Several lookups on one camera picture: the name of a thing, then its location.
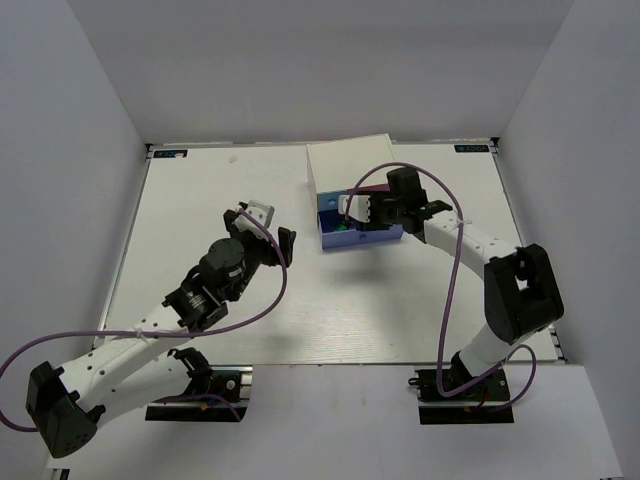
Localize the pink drawer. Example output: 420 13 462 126
356 183 390 195

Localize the light blue drawer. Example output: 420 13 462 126
316 190 348 212

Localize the green highlighter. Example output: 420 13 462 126
334 220 352 232

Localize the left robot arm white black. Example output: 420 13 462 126
26 202 296 458

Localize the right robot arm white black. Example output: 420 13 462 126
339 162 564 399

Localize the right table label sticker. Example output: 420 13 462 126
454 144 490 153

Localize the table label sticker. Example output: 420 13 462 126
454 144 490 153
153 149 188 159

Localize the white drawer cabinet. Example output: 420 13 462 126
306 133 396 199

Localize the left table label sticker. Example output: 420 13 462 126
153 149 188 159

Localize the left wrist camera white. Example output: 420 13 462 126
233 200 275 241

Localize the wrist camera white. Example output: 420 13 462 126
233 200 275 241
338 195 371 224

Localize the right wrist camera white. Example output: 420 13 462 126
338 195 371 224

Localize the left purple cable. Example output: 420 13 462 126
0 208 290 432

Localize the purple cable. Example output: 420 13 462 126
0 208 290 432
344 162 539 412

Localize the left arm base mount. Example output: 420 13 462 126
145 366 253 423

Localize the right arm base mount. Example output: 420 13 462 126
408 369 514 425

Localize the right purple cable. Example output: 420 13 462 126
344 162 539 412

